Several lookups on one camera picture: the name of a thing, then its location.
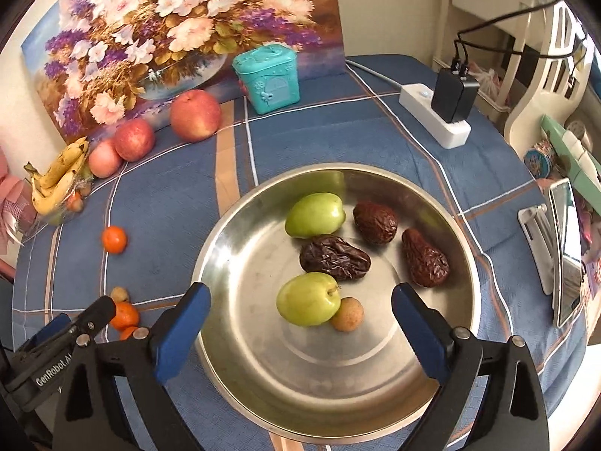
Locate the mint green box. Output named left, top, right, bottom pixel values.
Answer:
left=540, top=115, right=601, bottom=207

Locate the white power strip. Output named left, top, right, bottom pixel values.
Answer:
left=399, top=83, right=471, bottom=150

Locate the blue plaid tablecloth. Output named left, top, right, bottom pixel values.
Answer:
left=10, top=54, right=590, bottom=451

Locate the pink plastic bag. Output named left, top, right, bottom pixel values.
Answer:
left=470, top=61, right=510, bottom=109

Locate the flower painting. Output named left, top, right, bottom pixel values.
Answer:
left=21, top=0, right=347, bottom=144

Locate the white desk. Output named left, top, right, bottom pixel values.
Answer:
left=432, top=0, right=538, bottom=118

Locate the green jujube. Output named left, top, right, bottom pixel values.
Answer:
left=285, top=192, right=347, bottom=239
left=276, top=272, right=342, bottom=327

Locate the teal tin box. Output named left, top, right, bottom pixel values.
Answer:
left=232, top=43, right=301, bottom=115

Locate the white power cord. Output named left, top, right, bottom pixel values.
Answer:
left=346, top=59, right=405, bottom=89

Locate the pale pink apple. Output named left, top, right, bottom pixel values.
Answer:
left=88, top=138, right=124, bottom=179

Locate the round decorated tin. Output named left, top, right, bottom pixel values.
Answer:
left=522, top=140, right=559, bottom=180

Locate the oval red dried date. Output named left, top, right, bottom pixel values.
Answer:
left=352, top=200, right=399, bottom=245

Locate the long red dried date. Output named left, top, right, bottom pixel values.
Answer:
left=401, top=228, right=450, bottom=288

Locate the black charger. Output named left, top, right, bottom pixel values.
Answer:
left=430, top=59, right=480, bottom=124

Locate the yellow banana bunch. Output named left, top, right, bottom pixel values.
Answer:
left=23, top=136, right=91, bottom=216

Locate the white chair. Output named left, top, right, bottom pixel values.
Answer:
left=503, top=0, right=597, bottom=160

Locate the dark red apple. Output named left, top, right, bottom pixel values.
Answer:
left=113, top=118, right=156, bottom=162

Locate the steel plate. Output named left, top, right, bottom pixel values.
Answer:
left=192, top=163, right=482, bottom=445

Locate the smartphone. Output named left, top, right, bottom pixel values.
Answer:
left=547, top=177, right=587, bottom=328

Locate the black charging cable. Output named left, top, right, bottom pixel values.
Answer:
left=453, top=0, right=571, bottom=73

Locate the clear plastic tray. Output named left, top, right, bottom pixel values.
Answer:
left=19, top=169, right=95, bottom=240

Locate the white phone stand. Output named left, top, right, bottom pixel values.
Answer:
left=517, top=204, right=557, bottom=297

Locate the large red yellow apple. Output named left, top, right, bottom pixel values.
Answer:
left=169, top=89, right=222, bottom=143

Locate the black wrinkled dried date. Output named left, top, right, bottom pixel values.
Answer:
left=299, top=234, right=371, bottom=281

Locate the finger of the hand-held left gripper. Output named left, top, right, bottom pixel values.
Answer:
left=28, top=312, right=73, bottom=346
left=70, top=296, right=117, bottom=339

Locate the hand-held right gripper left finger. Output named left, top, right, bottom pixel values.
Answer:
left=53, top=282, right=212, bottom=451

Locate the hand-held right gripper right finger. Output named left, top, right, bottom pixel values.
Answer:
left=391, top=283, right=550, bottom=451

